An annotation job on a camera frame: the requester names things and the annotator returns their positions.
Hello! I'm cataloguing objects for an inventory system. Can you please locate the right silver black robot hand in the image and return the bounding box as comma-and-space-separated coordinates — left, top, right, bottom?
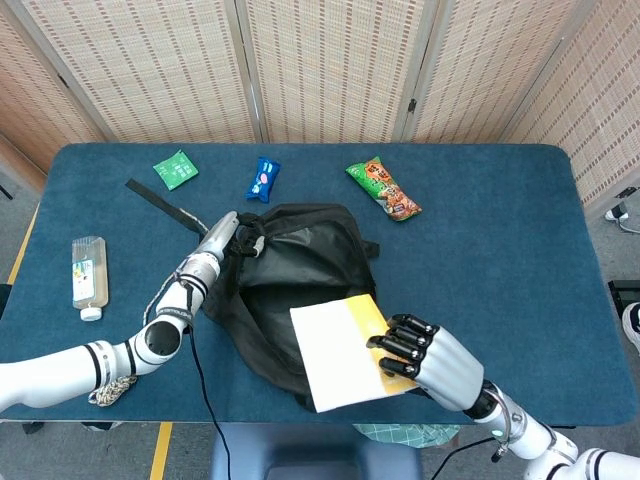
366, 313, 485, 412

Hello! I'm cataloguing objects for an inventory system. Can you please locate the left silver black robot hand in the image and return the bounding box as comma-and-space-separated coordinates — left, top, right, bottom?
197, 210, 266, 261

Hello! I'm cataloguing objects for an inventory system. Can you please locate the black fabric backpack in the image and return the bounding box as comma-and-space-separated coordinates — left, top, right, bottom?
124, 178, 381, 411

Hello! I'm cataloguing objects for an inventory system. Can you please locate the white and yellow book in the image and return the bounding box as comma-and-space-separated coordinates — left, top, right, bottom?
289, 293, 419, 414

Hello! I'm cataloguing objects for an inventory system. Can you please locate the blue cookie packet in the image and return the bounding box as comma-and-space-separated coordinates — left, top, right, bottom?
244, 156, 282, 205

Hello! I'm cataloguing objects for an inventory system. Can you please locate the green checked cloth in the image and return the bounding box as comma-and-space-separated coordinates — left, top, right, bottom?
352, 423, 461, 450

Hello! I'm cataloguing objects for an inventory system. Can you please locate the green sachet packet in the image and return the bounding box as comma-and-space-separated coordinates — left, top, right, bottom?
152, 148, 200, 192

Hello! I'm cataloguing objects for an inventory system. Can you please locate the blue felt table cover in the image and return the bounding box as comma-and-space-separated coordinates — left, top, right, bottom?
0, 143, 626, 427

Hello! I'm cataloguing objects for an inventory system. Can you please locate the clear plastic drink bottle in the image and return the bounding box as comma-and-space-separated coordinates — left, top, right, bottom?
71, 236, 110, 322

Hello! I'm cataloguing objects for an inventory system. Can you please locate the blue grey robot torso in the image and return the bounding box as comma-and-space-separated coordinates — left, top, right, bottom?
209, 423, 424, 480

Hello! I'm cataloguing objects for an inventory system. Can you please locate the green orange snack bag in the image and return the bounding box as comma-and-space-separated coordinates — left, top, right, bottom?
345, 156, 423, 223

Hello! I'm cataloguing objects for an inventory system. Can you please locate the woven folding screen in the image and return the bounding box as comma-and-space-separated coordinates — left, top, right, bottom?
0, 0, 640, 207

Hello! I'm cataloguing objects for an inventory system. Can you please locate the black box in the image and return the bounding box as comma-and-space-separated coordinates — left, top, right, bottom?
607, 279, 640, 315

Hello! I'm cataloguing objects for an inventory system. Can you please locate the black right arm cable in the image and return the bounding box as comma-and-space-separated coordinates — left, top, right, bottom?
433, 434, 497, 480

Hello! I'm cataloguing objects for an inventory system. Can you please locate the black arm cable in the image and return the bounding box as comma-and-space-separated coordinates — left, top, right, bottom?
186, 325, 232, 480
433, 434, 497, 480

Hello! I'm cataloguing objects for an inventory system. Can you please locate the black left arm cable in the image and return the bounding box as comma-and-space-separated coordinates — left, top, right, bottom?
186, 325, 232, 480

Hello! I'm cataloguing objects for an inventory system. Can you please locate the beige braided rope bundle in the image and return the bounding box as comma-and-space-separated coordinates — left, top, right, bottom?
87, 209, 211, 407

